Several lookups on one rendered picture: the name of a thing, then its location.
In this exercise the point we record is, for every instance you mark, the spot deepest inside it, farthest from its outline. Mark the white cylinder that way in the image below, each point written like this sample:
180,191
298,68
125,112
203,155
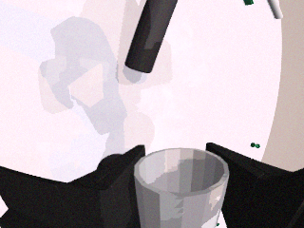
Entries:
276,9

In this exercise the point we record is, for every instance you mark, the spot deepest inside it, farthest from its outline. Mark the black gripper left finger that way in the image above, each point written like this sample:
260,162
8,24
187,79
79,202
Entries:
105,198

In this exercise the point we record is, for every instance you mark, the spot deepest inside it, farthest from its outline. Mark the black post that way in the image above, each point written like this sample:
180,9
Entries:
136,222

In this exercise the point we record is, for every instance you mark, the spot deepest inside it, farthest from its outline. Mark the grey cup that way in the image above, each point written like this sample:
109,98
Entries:
180,188

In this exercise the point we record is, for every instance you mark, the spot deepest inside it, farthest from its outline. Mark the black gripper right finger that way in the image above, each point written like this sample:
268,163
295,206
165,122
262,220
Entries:
259,195

